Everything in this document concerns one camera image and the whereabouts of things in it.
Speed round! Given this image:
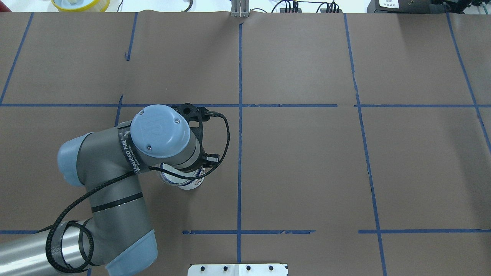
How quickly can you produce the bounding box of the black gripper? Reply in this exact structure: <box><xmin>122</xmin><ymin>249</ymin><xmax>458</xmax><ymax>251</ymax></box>
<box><xmin>184</xmin><ymin>148</ymin><xmax>215</xmax><ymax>173</ymax></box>

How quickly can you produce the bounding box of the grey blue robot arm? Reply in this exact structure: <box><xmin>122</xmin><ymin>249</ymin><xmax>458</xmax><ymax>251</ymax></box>
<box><xmin>1</xmin><ymin>103</ymin><xmax>230</xmax><ymax>276</ymax></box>

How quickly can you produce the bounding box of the white enamel mug blue rim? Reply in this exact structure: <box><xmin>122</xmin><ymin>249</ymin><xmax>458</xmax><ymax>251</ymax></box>
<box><xmin>160</xmin><ymin>164</ymin><xmax>206</xmax><ymax>190</ymax></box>

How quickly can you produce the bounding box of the black box device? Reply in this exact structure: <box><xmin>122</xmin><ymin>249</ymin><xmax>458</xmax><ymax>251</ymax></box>
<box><xmin>366</xmin><ymin>0</ymin><xmax>447</xmax><ymax>14</ymax></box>

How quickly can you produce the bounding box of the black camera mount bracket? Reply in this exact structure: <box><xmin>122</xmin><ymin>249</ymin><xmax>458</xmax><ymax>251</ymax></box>
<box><xmin>171</xmin><ymin>103</ymin><xmax>214</xmax><ymax>144</ymax></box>

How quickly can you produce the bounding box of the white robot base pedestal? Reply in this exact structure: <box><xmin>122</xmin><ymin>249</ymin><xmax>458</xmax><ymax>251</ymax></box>
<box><xmin>187</xmin><ymin>263</ymin><xmax>289</xmax><ymax>276</ymax></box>

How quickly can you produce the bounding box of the aluminium frame post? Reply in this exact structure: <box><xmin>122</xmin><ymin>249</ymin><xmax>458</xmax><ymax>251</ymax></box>
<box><xmin>230</xmin><ymin>0</ymin><xmax>250</xmax><ymax>18</ymax></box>

